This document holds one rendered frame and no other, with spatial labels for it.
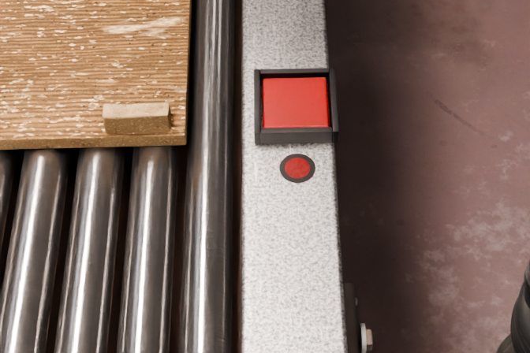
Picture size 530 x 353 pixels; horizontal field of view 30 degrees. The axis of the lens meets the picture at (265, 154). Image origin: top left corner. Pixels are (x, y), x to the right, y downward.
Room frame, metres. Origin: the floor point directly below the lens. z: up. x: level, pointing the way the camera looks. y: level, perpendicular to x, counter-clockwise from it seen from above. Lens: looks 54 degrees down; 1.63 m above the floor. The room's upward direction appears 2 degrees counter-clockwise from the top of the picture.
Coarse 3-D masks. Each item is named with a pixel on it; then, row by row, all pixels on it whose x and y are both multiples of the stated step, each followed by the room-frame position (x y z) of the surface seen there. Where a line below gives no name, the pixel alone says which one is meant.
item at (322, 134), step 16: (256, 80) 0.60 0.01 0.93; (256, 96) 0.58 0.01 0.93; (336, 96) 0.58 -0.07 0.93; (256, 112) 0.56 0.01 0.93; (336, 112) 0.56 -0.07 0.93; (256, 128) 0.54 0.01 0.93; (272, 128) 0.54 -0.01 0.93; (288, 128) 0.54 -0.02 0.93; (304, 128) 0.54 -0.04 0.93; (320, 128) 0.54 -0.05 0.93; (336, 128) 0.54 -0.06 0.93
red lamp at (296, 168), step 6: (288, 162) 0.51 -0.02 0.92; (294, 162) 0.51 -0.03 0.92; (300, 162) 0.51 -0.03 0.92; (306, 162) 0.51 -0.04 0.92; (288, 168) 0.51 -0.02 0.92; (294, 168) 0.51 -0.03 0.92; (300, 168) 0.51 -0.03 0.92; (306, 168) 0.51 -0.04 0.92; (288, 174) 0.50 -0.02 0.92; (294, 174) 0.50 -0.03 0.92; (300, 174) 0.50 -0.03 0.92; (306, 174) 0.50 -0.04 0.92
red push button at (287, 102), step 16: (272, 80) 0.60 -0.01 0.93; (288, 80) 0.60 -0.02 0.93; (304, 80) 0.60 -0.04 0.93; (320, 80) 0.60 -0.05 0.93; (272, 96) 0.58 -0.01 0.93; (288, 96) 0.58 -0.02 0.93; (304, 96) 0.58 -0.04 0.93; (320, 96) 0.58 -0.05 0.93; (272, 112) 0.56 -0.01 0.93; (288, 112) 0.56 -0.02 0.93; (304, 112) 0.56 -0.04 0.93; (320, 112) 0.56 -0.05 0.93
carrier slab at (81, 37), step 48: (0, 0) 0.71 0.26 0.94; (48, 0) 0.71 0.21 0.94; (96, 0) 0.70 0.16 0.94; (144, 0) 0.70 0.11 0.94; (0, 48) 0.64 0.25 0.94; (48, 48) 0.64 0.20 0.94; (96, 48) 0.64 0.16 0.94; (144, 48) 0.64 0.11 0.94; (0, 96) 0.58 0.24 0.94; (48, 96) 0.58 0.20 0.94; (96, 96) 0.58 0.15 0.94; (144, 96) 0.58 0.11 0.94; (0, 144) 0.53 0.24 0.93; (48, 144) 0.53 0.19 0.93; (96, 144) 0.53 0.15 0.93; (144, 144) 0.53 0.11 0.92
